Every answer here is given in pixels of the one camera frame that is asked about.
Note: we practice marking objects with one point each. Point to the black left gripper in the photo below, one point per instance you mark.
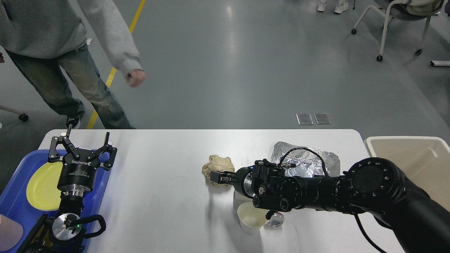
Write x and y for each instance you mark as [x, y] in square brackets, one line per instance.
[77, 174]

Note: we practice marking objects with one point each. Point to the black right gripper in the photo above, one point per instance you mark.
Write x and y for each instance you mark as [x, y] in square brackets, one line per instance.
[241, 180]

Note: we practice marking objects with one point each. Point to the brown paper ball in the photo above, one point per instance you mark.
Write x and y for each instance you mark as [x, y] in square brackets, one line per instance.
[217, 163]

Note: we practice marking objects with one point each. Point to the yellow plate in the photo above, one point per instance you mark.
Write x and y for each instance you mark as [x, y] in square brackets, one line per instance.
[42, 192]

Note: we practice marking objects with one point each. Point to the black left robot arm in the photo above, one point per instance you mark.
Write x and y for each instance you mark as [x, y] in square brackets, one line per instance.
[67, 229]

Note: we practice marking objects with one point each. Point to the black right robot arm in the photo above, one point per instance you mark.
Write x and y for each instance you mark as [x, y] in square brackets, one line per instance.
[374, 185]

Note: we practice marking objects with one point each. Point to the white paper cup lying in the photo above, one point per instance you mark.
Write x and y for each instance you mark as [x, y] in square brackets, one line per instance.
[239, 199]

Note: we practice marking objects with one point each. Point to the white paper cup upright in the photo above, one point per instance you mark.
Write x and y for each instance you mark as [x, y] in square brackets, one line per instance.
[251, 219]

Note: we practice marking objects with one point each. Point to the crushed red can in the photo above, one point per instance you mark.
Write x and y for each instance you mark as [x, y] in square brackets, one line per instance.
[276, 220]

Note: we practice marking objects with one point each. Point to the office chair caster leg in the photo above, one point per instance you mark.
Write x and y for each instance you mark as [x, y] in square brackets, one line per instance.
[22, 116]

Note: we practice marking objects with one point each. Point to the blue plastic tray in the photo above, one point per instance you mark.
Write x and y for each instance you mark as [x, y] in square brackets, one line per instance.
[14, 203]

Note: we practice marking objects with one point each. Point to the crumpled aluminium foil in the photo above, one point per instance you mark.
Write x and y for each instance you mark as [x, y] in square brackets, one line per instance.
[308, 164]

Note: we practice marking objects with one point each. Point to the left metal floor plate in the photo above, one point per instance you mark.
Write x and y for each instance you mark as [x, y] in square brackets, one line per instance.
[304, 119]

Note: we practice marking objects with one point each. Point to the metal floor plate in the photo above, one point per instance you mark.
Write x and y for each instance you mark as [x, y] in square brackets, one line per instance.
[322, 118]
[304, 119]

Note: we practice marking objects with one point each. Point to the right metal floor plate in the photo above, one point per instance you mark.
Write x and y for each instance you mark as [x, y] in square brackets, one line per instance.
[322, 118]

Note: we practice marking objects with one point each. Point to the person in black clothes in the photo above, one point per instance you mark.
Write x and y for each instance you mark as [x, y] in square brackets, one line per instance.
[46, 40]

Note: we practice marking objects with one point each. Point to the beige plastic bin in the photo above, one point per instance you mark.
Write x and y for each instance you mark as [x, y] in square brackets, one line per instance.
[424, 160]

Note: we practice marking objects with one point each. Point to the grey office chair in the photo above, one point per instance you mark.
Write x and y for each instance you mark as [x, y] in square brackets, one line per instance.
[405, 10]

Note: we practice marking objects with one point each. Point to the white metal bar on floor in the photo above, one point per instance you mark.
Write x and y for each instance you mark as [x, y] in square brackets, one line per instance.
[440, 63]

